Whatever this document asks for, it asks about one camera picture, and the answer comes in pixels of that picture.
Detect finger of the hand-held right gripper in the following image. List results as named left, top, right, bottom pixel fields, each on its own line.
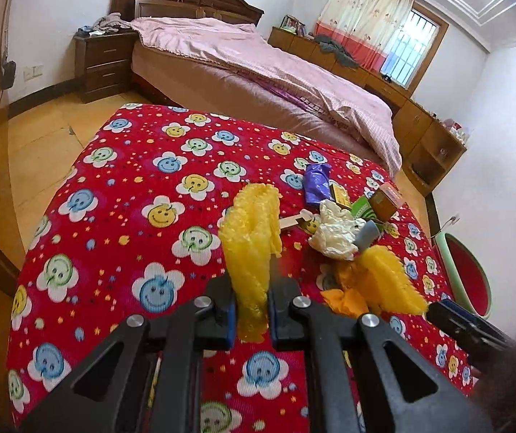
left=426, top=298, right=516, bottom=366

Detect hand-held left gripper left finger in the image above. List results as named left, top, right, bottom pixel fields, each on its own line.
left=19, top=273, right=237, bottom=433

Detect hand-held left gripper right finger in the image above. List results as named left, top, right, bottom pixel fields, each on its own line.
left=267, top=275, right=495, bottom=433

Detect green bin with red liner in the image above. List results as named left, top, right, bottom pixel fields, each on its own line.
left=434, top=232, right=495, bottom=319

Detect tall yellow foam net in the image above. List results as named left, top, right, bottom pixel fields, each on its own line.
left=218, top=183, right=283, bottom=342

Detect short yellow foam net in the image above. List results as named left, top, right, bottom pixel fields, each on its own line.
left=359, top=246, right=428, bottom=316

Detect wooden zigzag piece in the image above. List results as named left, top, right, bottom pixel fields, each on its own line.
left=278, top=211, right=317, bottom=232

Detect orange plastic bag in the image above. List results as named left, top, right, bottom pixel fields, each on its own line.
left=320, top=264, right=371, bottom=319

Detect crumpled white plastic bag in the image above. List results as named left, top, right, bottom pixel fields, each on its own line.
left=307, top=199, right=367, bottom=261

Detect yellow carton box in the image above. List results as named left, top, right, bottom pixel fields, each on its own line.
left=329, top=183, right=353, bottom=210

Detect green striped packet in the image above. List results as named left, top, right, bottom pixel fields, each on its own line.
left=349, top=196, right=378, bottom=223

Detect purple plastic packet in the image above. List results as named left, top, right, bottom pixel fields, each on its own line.
left=303, top=163, right=332, bottom=206

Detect brown cardboard box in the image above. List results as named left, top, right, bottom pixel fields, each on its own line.
left=368, top=183, right=404, bottom=221

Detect red smiley flower blanket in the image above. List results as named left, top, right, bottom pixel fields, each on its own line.
left=8, top=103, right=477, bottom=433

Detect jars on cabinet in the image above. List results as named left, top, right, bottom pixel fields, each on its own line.
left=443, top=117, right=472, bottom=143

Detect long wooden cabinet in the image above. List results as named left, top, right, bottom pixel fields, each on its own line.
left=268, top=26, right=468, bottom=197

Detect wooden bed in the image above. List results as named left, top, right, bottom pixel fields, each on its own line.
left=109, top=0, right=403, bottom=176

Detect pink quilt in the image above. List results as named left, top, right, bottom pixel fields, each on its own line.
left=131, top=17, right=403, bottom=174

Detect grey cloth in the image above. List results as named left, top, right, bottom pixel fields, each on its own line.
left=314, top=34, right=360, bottom=69

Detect barred window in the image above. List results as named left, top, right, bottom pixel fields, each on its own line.
left=380, top=2, right=449, bottom=88

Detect dark wooden nightstand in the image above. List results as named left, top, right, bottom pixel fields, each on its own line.
left=74, top=31, right=139, bottom=104

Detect row of books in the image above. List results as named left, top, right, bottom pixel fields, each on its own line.
left=280, top=15, right=307, bottom=36

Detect floral pink curtain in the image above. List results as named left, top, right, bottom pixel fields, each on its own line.
left=314, top=0, right=416, bottom=72

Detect pile of clothes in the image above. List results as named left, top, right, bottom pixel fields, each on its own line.
left=91, top=13, right=131, bottom=34

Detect black pouch on wall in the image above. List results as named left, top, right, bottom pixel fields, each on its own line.
left=0, top=56, right=16, bottom=88

